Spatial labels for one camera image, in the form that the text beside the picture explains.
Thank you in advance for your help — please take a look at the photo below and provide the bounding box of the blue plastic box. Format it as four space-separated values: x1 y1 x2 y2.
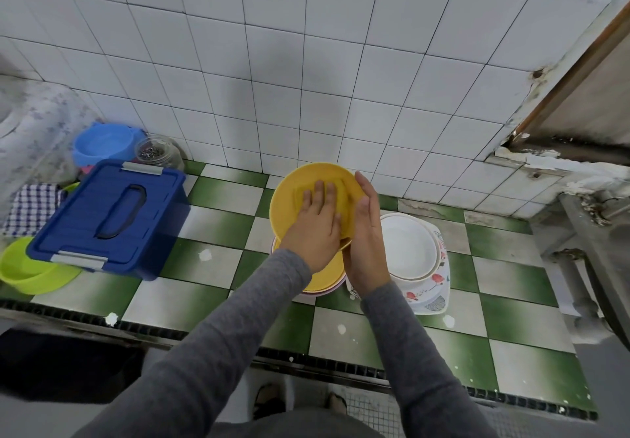
26 162 188 281

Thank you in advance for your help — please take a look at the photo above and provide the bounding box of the clear plastic bag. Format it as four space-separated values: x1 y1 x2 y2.
0 78 100 237

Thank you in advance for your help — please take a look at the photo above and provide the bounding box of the person's right forearm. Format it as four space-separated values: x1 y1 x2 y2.
360 280 499 438

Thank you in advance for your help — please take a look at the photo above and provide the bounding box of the lime green plastic bowl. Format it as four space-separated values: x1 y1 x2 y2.
0 236 85 296

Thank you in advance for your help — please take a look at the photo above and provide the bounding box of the person's black shoe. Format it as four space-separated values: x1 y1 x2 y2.
325 391 350 417
252 384 287 421

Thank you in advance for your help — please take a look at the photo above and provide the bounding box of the person's left hand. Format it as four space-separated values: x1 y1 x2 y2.
278 179 344 277

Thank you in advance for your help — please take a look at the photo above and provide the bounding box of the small white ceramic bowl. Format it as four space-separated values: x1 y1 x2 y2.
379 214 441 282

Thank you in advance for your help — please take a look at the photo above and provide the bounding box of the blue white checked cloth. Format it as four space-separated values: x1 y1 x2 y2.
3 183 65 239

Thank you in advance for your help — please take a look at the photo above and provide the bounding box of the glass jar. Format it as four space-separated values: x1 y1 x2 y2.
135 136 186 173

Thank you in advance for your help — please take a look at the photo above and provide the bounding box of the blue plastic bowl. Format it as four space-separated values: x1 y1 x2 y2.
72 122 148 170

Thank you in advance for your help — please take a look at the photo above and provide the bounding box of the person's right hand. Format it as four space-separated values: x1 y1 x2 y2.
343 172 393 299

